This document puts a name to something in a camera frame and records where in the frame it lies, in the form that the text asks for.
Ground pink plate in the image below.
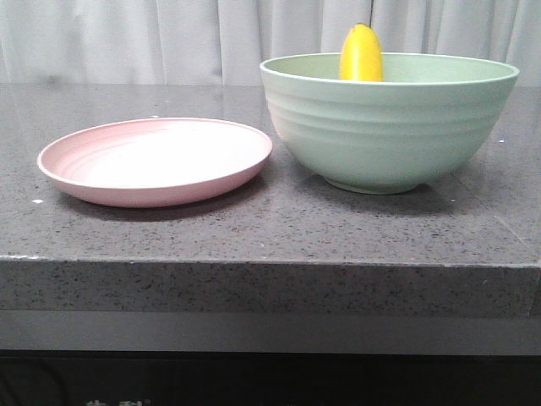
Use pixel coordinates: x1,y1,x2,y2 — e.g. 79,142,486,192
37,118,272,208

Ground yellow banana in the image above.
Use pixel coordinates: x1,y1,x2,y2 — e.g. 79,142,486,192
339,23,383,81

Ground pale grey-green curtain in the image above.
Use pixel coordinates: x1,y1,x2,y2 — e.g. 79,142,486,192
1,1,540,86

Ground green ribbed bowl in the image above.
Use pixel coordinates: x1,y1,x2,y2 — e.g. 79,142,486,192
260,52,519,195

